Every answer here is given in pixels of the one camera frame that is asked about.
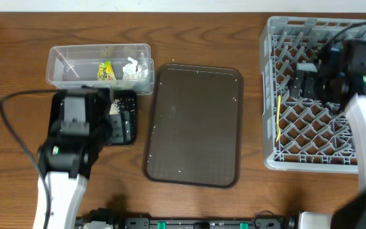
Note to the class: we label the white tissue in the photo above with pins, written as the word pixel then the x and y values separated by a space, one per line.
pixel 134 70

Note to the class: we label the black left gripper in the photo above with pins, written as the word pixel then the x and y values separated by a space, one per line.
pixel 122 124

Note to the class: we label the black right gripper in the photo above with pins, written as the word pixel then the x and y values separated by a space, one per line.
pixel 311 79

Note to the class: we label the yellow snack wrapper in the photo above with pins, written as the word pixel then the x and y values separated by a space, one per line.
pixel 105 71

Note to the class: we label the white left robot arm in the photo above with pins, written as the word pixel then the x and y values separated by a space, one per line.
pixel 65 162

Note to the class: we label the black tray bin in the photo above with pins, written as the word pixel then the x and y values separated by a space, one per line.
pixel 128 102

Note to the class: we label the brown serving tray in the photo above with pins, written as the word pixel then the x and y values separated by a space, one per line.
pixel 194 130

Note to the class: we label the yellow plastic spoon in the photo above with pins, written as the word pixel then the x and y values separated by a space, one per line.
pixel 278 128

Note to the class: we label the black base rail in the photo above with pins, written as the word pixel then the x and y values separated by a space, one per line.
pixel 109 218

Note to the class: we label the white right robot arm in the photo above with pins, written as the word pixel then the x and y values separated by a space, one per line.
pixel 338 75

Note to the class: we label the white rice pile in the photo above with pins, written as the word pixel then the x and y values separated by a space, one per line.
pixel 114 108

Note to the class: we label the clear plastic bin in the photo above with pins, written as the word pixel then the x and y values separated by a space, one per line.
pixel 77 65

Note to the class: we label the grey dishwasher rack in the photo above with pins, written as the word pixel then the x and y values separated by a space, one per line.
pixel 314 137

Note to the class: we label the light blue rice bowl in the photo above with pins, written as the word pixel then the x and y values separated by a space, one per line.
pixel 309 67

